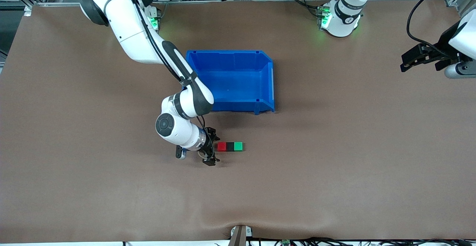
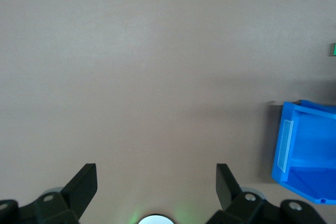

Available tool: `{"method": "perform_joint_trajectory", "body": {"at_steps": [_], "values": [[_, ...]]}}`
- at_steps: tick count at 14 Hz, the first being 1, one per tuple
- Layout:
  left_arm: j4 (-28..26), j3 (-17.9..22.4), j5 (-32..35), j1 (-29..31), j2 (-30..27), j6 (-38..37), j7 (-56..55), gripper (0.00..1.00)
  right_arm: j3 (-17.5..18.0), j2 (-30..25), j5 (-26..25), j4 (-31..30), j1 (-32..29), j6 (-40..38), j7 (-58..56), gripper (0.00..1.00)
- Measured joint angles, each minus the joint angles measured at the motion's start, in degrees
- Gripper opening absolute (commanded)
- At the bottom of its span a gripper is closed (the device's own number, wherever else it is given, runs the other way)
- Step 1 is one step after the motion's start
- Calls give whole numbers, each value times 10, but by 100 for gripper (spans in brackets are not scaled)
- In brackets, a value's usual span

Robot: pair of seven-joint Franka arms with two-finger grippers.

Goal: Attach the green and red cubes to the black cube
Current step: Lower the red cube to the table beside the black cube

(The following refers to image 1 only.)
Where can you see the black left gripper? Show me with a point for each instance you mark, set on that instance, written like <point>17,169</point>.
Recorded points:
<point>442,44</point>

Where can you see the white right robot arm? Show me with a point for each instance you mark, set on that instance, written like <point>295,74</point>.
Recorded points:
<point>126,23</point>

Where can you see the blue plastic storage bin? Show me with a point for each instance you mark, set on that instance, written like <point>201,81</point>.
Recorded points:
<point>238,82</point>

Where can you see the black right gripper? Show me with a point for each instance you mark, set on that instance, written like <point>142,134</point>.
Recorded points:
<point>208,145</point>

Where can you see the green cube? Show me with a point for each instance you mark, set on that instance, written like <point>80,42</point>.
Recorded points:
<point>238,146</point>

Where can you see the black right camera bracket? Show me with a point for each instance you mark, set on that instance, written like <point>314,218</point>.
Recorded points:
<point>179,149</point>

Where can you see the brown camera mount post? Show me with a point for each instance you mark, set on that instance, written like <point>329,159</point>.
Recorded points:
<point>240,236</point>

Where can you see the small white corner bracket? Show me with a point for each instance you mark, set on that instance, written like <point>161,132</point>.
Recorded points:
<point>27,11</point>

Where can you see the black cube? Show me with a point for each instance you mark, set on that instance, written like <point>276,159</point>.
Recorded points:
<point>230,146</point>

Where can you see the red cube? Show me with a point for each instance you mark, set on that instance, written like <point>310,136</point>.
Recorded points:
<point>221,146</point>

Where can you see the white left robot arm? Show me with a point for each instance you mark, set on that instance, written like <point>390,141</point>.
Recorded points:
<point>340,26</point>

